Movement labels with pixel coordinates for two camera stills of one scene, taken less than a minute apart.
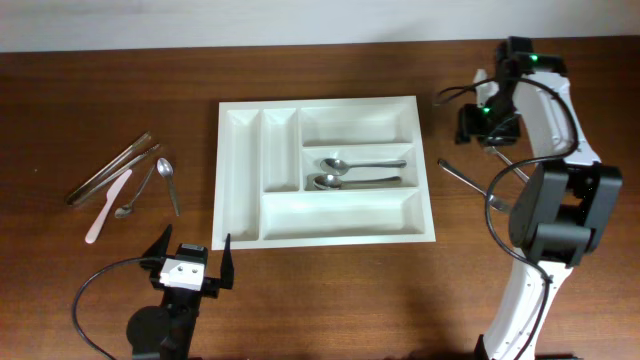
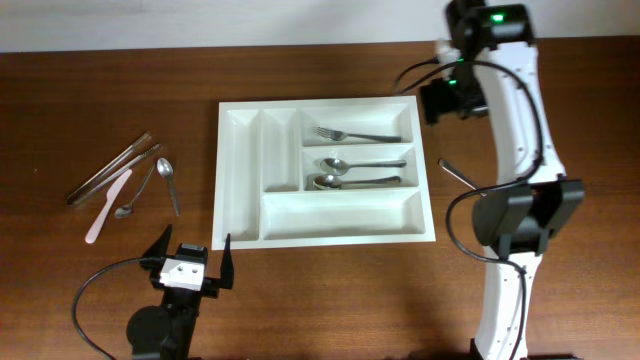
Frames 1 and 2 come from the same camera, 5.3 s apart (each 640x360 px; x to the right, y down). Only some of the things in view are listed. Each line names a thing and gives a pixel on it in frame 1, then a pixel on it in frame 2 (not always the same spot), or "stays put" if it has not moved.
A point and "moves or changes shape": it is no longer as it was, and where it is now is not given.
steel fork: [491, 149] moves or changes shape
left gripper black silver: [154, 257] stays put
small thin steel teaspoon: [125, 210] stays put
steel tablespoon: [331, 182] stays put
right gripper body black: [486, 126] → [450, 96]
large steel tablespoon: [335, 166] stays put
